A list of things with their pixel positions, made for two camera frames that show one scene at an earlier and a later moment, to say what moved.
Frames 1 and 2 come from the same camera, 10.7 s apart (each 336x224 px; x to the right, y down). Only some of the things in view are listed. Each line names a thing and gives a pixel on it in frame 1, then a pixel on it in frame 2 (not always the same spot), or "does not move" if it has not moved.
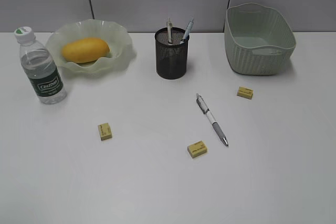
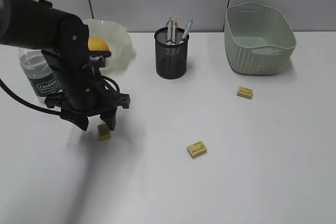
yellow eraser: (197, 149) does not move
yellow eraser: (104, 131) does not move
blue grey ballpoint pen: (189, 29) does not move
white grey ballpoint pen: (206, 110) to (174, 21)
